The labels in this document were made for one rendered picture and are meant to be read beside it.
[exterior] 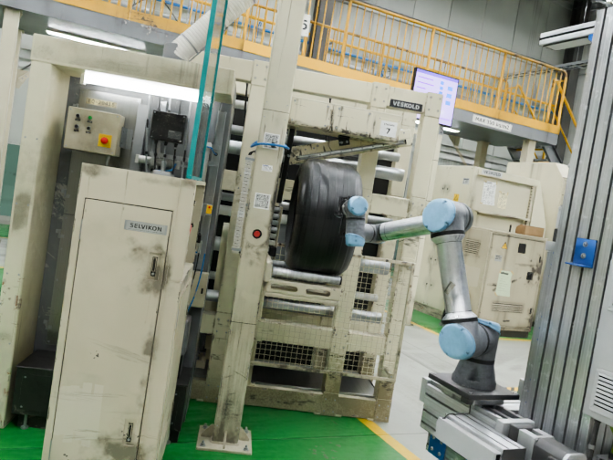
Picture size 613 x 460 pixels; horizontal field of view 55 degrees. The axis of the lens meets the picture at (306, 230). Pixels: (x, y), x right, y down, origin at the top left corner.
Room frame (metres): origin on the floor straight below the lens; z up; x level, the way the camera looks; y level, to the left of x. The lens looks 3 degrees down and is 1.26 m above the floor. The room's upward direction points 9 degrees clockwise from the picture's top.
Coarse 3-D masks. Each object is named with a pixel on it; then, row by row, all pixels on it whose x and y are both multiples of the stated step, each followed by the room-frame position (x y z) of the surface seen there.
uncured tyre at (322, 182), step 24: (312, 168) 2.78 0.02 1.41; (336, 168) 2.81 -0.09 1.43; (312, 192) 2.68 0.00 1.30; (336, 192) 2.70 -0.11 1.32; (360, 192) 2.76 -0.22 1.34; (288, 216) 3.13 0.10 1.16; (312, 216) 2.66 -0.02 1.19; (336, 216) 2.67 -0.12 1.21; (288, 240) 3.07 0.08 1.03; (312, 240) 2.67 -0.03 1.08; (336, 240) 2.68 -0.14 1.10; (288, 264) 2.85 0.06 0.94; (312, 264) 2.75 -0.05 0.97; (336, 264) 2.75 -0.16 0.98
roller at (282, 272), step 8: (272, 272) 2.78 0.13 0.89; (280, 272) 2.77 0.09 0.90; (288, 272) 2.78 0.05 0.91; (296, 272) 2.78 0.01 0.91; (304, 272) 2.79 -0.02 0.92; (312, 272) 2.80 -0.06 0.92; (312, 280) 2.80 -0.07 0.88; (320, 280) 2.80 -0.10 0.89; (328, 280) 2.80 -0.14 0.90; (336, 280) 2.80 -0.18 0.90
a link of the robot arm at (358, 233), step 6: (348, 222) 2.27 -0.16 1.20; (354, 222) 2.26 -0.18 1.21; (360, 222) 2.26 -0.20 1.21; (348, 228) 2.26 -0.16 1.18; (354, 228) 2.25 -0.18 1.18; (360, 228) 2.26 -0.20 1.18; (366, 228) 2.29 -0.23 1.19; (372, 228) 2.32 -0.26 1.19; (348, 234) 2.26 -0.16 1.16; (354, 234) 2.25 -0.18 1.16; (360, 234) 2.26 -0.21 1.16; (366, 234) 2.28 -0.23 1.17; (372, 234) 2.31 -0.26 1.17; (348, 240) 2.26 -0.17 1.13; (354, 240) 2.25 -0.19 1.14; (360, 240) 2.25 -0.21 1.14; (366, 240) 2.30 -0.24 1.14
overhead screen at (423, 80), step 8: (416, 72) 6.52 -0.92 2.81; (424, 72) 6.57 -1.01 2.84; (432, 72) 6.61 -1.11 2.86; (416, 80) 6.53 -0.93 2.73; (424, 80) 6.57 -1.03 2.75; (432, 80) 6.62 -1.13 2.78; (440, 80) 6.66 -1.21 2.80; (448, 80) 6.71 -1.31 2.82; (456, 80) 6.76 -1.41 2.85; (416, 88) 6.54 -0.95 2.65; (424, 88) 6.58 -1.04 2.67; (432, 88) 6.63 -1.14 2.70; (440, 88) 6.67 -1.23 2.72; (448, 88) 6.72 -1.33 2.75; (456, 88) 6.77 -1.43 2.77; (448, 96) 6.73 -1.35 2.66; (448, 104) 6.73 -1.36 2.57; (448, 112) 6.74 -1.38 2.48; (440, 120) 6.70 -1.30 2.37; (448, 120) 6.75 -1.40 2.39
